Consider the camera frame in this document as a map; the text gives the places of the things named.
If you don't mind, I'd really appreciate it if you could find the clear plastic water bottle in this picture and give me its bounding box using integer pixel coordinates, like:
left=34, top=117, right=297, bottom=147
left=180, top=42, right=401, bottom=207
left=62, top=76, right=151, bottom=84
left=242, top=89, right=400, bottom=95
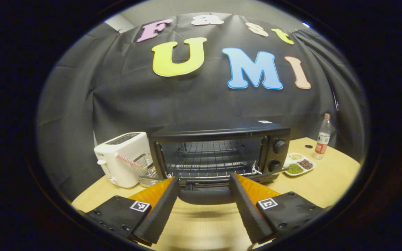
left=314, top=113, right=332, bottom=160

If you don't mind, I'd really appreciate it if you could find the metal oven rack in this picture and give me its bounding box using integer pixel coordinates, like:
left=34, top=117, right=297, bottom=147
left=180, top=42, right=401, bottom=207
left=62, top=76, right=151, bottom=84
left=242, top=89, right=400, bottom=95
left=168, top=139, right=259, bottom=181

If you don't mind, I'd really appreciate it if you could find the red white striped straw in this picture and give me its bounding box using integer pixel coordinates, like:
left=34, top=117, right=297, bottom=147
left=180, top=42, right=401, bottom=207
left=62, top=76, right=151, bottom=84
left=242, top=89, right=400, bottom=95
left=115, top=152, right=146, bottom=170

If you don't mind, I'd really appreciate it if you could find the white toaster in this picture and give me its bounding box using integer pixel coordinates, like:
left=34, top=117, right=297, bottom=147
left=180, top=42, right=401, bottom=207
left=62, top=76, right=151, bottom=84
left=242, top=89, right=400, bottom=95
left=94, top=132, right=152, bottom=189

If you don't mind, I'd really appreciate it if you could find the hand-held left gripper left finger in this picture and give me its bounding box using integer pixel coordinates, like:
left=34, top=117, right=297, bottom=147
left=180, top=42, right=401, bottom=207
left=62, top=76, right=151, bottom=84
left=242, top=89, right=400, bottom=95
left=82, top=177, right=181, bottom=246

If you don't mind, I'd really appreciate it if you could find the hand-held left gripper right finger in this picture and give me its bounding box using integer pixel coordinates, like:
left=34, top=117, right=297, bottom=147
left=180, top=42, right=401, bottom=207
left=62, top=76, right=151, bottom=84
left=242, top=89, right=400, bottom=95
left=229, top=173, right=331, bottom=244

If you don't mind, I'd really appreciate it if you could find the black electric oven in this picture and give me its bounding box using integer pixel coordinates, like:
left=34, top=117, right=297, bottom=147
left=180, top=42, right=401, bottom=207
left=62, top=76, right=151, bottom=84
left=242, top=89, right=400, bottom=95
left=145, top=120, right=291, bottom=205

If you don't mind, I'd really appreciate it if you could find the clear glass cup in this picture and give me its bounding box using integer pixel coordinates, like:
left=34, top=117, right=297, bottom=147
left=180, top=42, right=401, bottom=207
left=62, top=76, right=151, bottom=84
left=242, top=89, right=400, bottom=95
left=133, top=153, right=162, bottom=188

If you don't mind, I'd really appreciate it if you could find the white divided bean tray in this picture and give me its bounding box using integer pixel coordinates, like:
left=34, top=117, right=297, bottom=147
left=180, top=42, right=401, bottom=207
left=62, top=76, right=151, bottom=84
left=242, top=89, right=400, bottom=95
left=283, top=152, right=316, bottom=177

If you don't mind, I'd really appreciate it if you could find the black backdrop cloth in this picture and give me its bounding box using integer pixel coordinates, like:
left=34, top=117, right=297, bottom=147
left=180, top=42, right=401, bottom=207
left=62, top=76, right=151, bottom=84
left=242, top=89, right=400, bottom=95
left=35, top=12, right=371, bottom=206

